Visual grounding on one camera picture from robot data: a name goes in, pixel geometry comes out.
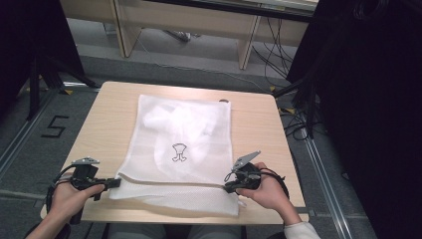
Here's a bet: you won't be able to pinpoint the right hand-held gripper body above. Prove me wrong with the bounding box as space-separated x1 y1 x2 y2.
231 150 263 191

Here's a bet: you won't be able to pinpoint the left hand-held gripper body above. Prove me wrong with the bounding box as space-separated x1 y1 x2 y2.
69 156 107 225

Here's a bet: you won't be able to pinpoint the white mesh laundry bag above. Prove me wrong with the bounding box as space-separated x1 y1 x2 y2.
108 94 247 217

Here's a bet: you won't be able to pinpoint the person's right hand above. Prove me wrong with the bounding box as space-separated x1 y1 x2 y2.
236 161 292 215

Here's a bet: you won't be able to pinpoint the person's left hand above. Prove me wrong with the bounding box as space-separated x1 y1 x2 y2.
49 181 106 224

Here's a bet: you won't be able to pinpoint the person's legs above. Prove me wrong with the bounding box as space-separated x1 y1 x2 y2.
107 223 247 239

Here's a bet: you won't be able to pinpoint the grey tape strip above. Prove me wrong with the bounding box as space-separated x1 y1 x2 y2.
296 206 317 217

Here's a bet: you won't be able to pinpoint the white garment with black print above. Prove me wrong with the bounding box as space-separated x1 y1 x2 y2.
142 103 227 185

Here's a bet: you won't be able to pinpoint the black metal stand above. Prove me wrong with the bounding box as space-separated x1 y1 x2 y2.
26 54 101 121
273 74 320 139

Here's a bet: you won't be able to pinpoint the black curtain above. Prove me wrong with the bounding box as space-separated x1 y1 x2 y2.
0 0 86 116
287 0 422 239

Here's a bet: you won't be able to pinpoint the grey power strip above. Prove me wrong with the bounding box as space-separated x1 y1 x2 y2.
163 29 202 43

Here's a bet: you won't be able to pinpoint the light wooden desk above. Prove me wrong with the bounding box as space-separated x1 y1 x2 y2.
60 0 319 71

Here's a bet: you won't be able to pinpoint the right hand-held gripper cable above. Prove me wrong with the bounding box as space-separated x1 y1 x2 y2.
258 167 291 200

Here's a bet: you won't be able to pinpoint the hand-held gripper cable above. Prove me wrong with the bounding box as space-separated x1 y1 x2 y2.
45 164 77 214
258 167 291 200

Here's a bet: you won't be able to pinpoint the left hand-held gripper cable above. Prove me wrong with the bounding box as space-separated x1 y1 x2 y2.
45 164 77 214

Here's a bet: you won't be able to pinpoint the black cables on floor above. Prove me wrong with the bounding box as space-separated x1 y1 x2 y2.
279 109 328 142

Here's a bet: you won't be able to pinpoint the metal floor rail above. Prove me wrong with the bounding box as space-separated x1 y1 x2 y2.
302 127 355 239
0 83 101 180

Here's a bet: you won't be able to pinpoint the bundle of black cables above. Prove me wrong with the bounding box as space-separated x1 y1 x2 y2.
251 16 297 88

